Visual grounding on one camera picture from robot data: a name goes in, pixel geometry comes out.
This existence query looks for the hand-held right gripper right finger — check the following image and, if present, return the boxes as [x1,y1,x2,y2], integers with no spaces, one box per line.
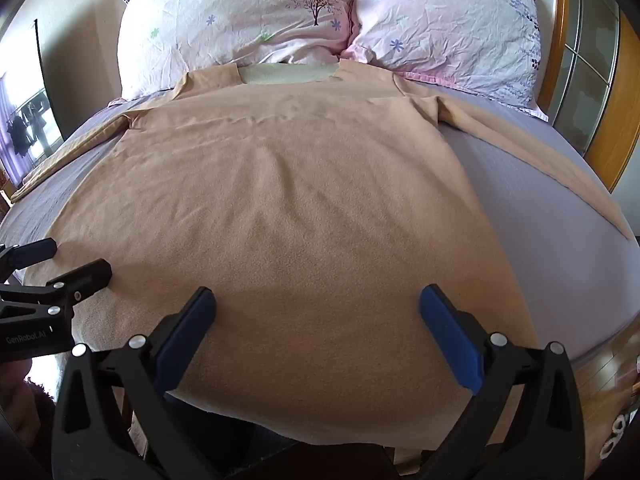
[419,284,587,480]

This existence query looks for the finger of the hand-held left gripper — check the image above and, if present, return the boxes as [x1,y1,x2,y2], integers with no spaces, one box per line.
[0,258,113,318]
[0,239,58,281]

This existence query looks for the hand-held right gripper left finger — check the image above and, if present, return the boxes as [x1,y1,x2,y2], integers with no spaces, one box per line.
[51,286,218,480]

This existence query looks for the beige long-sleeved shirt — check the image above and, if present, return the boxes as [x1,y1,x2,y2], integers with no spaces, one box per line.
[10,60,635,453]

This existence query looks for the pink tree print pillow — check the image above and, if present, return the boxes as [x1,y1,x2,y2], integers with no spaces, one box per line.
[117,0,358,101]

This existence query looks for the pink floral pillow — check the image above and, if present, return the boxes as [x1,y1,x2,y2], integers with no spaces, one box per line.
[340,0,549,122]

